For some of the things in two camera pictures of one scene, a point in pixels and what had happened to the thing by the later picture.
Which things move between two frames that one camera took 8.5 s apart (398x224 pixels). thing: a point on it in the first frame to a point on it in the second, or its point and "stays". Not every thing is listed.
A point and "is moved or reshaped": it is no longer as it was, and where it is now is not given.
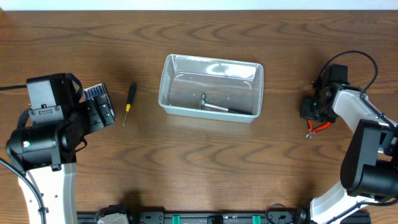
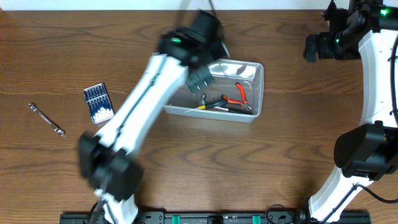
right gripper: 305,112 to 324,50
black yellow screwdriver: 132,94 is moved or reshaped
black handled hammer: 204,106 to 236,111
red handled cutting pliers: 311,132 to 244,103
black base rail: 230,218 stays
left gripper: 94,123 to 198,76
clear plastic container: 231,84 stays
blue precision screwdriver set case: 97,90 stays
